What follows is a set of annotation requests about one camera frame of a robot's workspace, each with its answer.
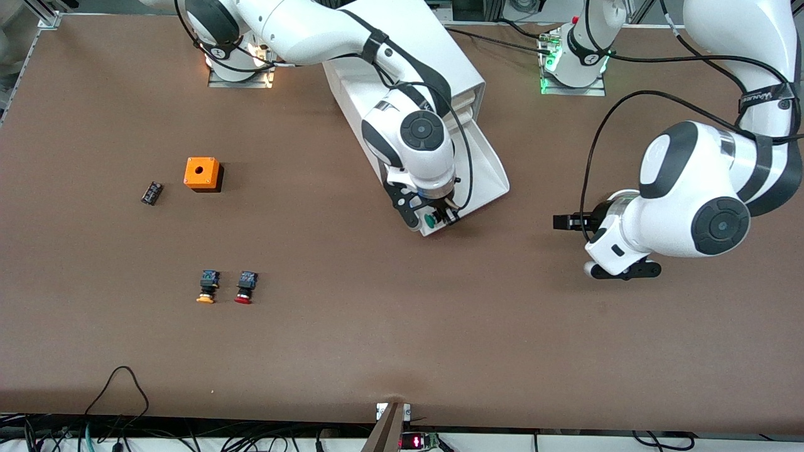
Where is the white drawer cabinet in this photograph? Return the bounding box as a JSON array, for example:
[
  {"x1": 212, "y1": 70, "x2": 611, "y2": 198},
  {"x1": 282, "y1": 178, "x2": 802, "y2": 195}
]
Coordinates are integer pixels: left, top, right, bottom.
[{"x1": 320, "y1": 0, "x2": 486, "y2": 189}]

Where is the red push button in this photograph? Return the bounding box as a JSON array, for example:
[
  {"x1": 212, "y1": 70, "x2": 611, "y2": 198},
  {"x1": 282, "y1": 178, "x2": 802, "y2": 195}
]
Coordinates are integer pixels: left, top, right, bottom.
[{"x1": 234, "y1": 271, "x2": 259, "y2": 305}]

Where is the yellow push button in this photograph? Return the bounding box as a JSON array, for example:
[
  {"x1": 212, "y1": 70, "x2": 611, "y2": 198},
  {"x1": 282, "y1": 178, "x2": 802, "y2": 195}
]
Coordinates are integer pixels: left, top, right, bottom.
[{"x1": 196, "y1": 270, "x2": 220, "y2": 304}]

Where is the circuit board with red display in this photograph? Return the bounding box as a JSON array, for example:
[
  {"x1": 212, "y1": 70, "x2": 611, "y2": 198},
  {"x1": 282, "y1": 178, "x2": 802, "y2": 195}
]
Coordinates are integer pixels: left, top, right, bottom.
[{"x1": 399, "y1": 432, "x2": 440, "y2": 451}]

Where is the orange box with hole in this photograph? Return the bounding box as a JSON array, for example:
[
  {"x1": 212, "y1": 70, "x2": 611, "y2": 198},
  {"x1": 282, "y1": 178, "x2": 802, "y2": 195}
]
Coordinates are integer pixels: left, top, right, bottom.
[{"x1": 183, "y1": 157, "x2": 224, "y2": 193}]

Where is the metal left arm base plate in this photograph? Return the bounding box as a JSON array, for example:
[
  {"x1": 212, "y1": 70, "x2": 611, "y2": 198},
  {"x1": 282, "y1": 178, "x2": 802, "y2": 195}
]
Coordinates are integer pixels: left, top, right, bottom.
[{"x1": 539, "y1": 28, "x2": 607, "y2": 97}]

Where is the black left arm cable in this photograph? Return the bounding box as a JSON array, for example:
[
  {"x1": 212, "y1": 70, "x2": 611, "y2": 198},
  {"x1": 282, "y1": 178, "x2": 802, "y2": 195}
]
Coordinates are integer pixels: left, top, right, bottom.
[{"x1": 579, "y1": 0, "x2": 804, "y2": 244}]

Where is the black cable behind cabinet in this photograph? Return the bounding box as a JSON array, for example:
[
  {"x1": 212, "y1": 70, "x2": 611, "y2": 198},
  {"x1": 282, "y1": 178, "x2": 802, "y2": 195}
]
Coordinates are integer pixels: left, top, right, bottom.
[{"x1": 443, "y1": 24, "x2": 557, "y2": 50}]

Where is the camera mount post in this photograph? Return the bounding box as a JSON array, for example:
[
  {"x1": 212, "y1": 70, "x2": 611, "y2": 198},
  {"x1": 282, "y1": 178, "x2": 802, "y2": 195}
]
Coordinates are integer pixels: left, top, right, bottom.
[{"x1": 361, "y1": 402, "x2": 412, "y2": 452}]

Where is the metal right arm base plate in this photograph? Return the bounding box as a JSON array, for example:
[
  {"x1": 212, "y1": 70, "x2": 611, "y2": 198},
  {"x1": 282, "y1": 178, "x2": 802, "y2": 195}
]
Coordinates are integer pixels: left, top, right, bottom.
[{"x1": 207, "y1": 44, "x2": 278, "y2": 89}]

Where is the black looped cable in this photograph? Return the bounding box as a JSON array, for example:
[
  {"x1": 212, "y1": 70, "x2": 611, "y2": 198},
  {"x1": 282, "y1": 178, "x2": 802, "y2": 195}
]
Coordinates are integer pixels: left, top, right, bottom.
[{"x1": 85, "y1": 366, "x2": 150, "y2": 418}]

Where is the aluminium frame profile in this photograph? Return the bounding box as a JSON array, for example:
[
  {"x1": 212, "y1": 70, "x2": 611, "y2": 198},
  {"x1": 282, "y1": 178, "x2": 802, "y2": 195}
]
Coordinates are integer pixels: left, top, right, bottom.
[{"x1": 22, "y1": 0, "x2": 63, "y2": 29}]

